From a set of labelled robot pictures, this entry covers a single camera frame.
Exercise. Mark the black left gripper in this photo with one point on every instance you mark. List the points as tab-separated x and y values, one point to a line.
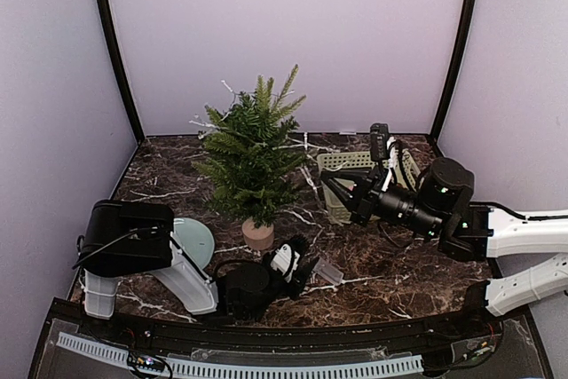
301	279

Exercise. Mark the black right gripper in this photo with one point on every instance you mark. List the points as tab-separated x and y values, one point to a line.
360	209

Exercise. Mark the clear battery box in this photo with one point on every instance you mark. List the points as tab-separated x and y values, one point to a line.
328	272

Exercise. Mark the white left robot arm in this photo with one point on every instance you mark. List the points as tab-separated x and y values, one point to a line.
126	237

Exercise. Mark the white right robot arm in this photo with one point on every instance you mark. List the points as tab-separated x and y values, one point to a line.
442	208

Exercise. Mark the pink tree pot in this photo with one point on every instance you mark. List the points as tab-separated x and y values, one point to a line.
257	237

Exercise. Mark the small green christmas tree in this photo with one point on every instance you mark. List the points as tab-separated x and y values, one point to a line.
249	161

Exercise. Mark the teal flower plate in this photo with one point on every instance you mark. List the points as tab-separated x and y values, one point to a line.
196	239

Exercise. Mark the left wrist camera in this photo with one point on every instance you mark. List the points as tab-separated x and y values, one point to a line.
286	258

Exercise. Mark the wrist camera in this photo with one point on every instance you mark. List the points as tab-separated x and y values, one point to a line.
286	258
383	152

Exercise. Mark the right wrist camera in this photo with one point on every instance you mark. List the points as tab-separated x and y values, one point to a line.
383	152

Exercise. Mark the black front rail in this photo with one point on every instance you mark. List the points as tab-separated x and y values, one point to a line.
427	334

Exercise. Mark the black right corner post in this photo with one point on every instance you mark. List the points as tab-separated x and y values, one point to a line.
454	68

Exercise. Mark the black corner post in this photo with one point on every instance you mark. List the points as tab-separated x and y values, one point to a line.
454	68
115	56

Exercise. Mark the white slotted cable duct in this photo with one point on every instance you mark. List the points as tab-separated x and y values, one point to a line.
176	367

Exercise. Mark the black left corner post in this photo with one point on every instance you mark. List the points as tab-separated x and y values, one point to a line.
115	56

